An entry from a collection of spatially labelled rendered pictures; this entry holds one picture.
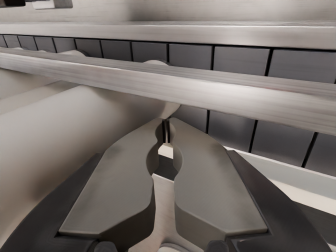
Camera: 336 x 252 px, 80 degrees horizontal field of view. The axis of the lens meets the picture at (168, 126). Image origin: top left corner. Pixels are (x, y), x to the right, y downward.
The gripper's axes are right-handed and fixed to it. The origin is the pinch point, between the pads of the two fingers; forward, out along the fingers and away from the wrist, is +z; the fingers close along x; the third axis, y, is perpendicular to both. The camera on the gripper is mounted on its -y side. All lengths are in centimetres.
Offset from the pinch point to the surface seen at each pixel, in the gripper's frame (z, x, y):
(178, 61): 5.7, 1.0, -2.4
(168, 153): 2.2, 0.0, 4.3
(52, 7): 9.8, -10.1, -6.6
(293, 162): 0.8, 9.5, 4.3
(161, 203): 7.0, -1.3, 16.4
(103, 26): 9.9, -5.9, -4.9
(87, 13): 17.8, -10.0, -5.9
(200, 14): 10.2, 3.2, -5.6
